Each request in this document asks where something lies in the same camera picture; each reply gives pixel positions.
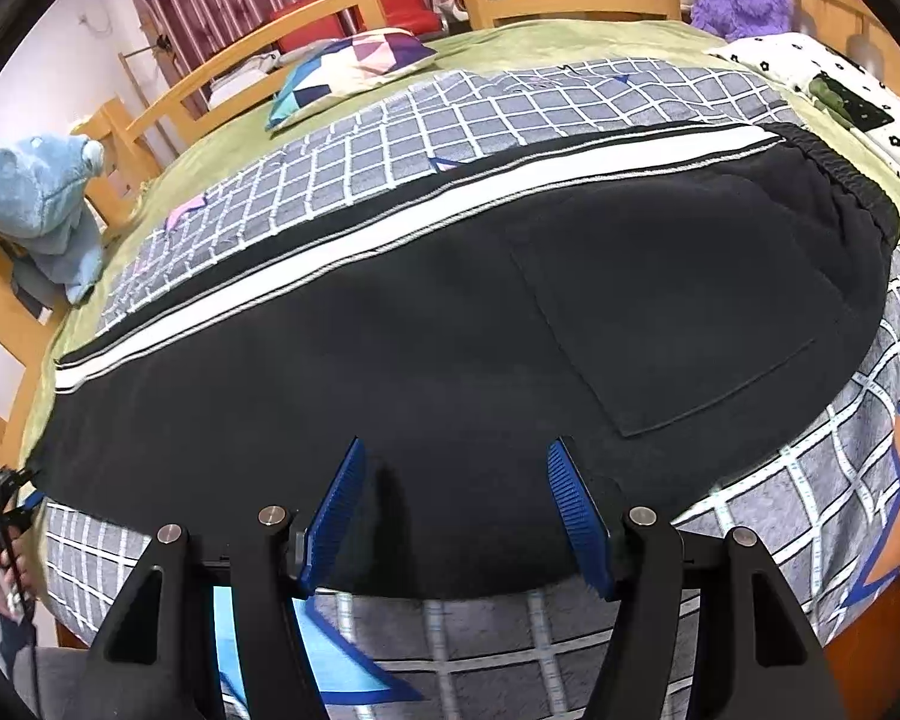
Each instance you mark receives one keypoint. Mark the person's left hand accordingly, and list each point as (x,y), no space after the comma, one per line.
(4,577)

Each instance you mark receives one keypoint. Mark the black pants with white stripes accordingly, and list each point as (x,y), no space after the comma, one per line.
(450,360)

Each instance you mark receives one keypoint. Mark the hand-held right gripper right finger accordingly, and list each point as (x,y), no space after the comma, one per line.
(576,517)

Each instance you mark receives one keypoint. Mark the grey checked blanket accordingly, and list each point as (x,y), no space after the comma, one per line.
(495,127)

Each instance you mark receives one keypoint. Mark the dark green cloth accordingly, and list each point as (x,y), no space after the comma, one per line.
(844,101)

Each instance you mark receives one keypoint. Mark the white floral pillow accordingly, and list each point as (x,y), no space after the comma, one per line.
(825,75)

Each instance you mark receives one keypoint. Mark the blue plush toy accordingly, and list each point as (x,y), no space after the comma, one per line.
(34,202)

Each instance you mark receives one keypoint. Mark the green bed sheet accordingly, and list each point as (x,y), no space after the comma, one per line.
(195,157)

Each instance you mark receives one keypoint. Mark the wooden bed frame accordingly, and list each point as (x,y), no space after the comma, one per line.
(157,97)

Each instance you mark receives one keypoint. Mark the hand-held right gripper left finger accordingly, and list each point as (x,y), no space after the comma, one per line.
(337,510)

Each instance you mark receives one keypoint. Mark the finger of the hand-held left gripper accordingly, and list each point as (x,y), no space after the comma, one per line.
(11,510)

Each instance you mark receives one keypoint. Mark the geometric patterned pillow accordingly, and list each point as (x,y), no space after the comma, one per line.
(345,67)

